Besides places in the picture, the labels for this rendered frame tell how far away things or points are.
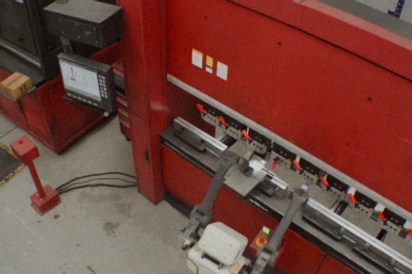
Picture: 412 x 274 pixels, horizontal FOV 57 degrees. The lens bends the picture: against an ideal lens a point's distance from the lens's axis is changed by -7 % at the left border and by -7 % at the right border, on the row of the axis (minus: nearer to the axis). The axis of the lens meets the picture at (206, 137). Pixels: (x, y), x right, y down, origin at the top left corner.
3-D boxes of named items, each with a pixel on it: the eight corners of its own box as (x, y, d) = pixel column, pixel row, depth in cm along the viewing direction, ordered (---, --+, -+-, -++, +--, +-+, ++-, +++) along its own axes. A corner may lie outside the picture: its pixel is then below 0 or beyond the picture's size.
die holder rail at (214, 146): (174, 128, 333) (173, 119, 327) (178, 125, 337) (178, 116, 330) (221, 159, 311) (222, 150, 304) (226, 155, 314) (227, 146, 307)
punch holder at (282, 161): (269, 159, 271) (273, 141, 259) (276, 152, 276) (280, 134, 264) (288, 170, 264) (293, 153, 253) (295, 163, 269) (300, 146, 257)
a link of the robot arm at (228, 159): (219, 150, 215) (235, 159, 213) (226, 146, 228) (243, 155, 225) (187, 220, 227) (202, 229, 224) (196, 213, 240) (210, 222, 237)
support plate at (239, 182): (223, 182, 279) (223, 181, 278) (246, 161, 294) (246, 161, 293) (244, 197, 271) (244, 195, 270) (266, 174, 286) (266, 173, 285)
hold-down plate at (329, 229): (301, 218, 273) (302, 215, 271) (306, 213, 276) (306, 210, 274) (338, 242, 260) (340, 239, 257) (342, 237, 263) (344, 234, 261)
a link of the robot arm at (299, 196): (295, 184, 211) (311, 193, 208) (294, 186, 224) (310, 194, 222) (253, 259, 208) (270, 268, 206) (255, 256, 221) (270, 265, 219)
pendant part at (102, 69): (65, 95, 302) (56, 56, 277) (74, 87, 310) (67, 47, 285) (112, 113, 289) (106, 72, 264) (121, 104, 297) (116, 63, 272)
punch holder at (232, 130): (223, 131, 289) (224, 113, 278) (230, 125, 294) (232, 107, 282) (239, 141, 282) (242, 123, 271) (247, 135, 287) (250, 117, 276)
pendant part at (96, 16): (62, 105, 316) (41, 8, 257) (82, 88, 332) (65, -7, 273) (113, 125, 301) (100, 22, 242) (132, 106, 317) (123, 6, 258)
